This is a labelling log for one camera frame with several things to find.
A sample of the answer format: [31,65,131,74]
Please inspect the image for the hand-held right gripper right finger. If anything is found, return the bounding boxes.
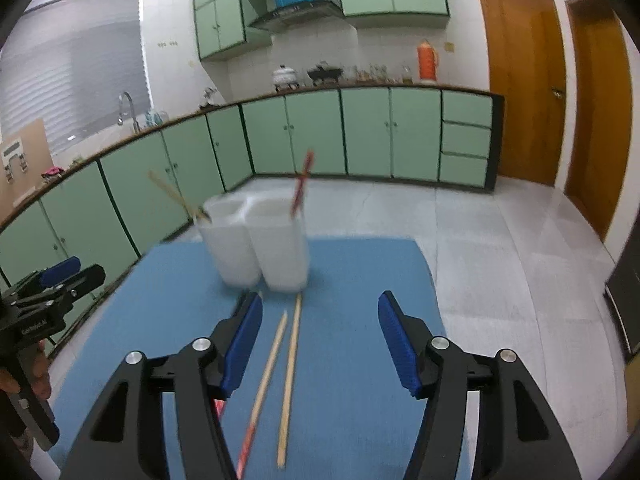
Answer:
[377,290,583,480]

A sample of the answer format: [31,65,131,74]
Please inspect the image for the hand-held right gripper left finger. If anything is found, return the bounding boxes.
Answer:
[60,291,264,480]

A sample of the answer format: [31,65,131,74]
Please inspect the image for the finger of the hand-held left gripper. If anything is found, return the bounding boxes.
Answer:
[7,256,82,304]
[17,263,107,321]

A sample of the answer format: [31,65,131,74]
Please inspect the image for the red and wooden chopstick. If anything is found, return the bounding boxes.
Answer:
[237,310,289,478]

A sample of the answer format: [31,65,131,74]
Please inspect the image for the white two-compartment utensil holder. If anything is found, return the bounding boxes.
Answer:
[197,195,312,292]

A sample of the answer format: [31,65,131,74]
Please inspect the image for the person's left hand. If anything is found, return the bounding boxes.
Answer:
[0,338,53,401]

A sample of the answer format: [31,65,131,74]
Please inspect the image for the blue table mat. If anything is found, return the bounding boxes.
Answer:
[47,237,473,480]

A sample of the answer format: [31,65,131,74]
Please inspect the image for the cardboard board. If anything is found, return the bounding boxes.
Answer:
[0,119,53,206]

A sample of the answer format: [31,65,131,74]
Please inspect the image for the chrome faucet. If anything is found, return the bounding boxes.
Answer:
[117,91,141,133]

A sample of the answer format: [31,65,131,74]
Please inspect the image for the grey window blind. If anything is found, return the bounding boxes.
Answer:
[0,0,151,156]

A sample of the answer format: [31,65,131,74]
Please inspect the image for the green base cabinets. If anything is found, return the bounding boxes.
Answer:
[0,85,505,291]

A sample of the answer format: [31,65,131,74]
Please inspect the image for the white lidded pot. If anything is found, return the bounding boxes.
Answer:
[272,65,300,92]

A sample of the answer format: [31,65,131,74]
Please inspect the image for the black wok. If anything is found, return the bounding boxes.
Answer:
[306,61,345,85]

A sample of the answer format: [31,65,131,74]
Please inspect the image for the orange thermos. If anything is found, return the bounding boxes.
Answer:
[417,40,441,83]

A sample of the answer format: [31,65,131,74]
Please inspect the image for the wooden door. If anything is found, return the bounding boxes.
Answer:
[474,0,568,188]
[564,0,635,241]

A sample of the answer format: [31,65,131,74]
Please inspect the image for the black range hood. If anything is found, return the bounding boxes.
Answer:
[248,1,346,32]

